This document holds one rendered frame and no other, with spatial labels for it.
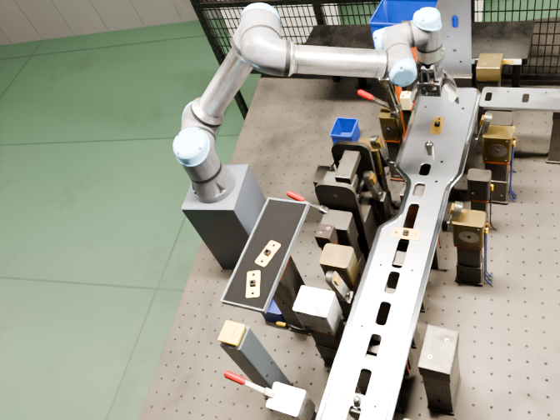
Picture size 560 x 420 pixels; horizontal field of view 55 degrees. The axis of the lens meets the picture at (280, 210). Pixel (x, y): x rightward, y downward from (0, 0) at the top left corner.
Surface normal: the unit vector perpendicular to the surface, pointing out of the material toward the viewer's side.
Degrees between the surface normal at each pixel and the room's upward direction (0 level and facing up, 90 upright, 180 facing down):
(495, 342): 0
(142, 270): 0
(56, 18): 90
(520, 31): 0
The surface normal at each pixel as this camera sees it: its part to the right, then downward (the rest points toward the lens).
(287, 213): -0.28, -0.59
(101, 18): -0.22, 0.80
